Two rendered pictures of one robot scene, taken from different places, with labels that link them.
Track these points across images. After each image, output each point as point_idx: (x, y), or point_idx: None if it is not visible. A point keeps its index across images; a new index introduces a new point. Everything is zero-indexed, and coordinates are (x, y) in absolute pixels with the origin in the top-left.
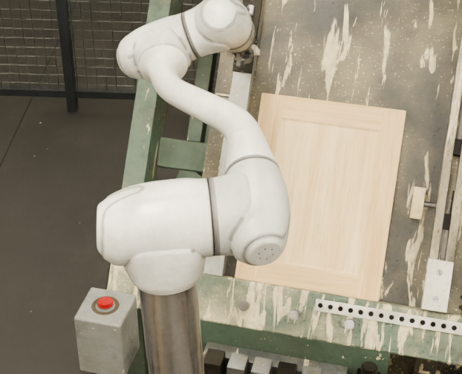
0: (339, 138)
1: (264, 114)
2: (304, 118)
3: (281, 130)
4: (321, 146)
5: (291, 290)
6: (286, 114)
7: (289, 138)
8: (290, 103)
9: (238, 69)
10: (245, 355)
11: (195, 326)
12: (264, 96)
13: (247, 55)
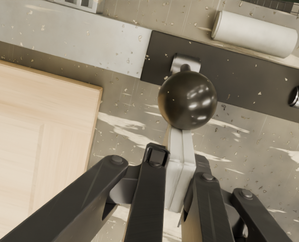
0: (6, 221)
1: (49, 91)
2: (41, 169)
3: (16, 122)
4: None
5: None
6: (49, 136)
7: (2, 134)
8: (72, 146)
9: (153, 46)
10: None
11: None
12: (91, 96)
13: (126, 194)
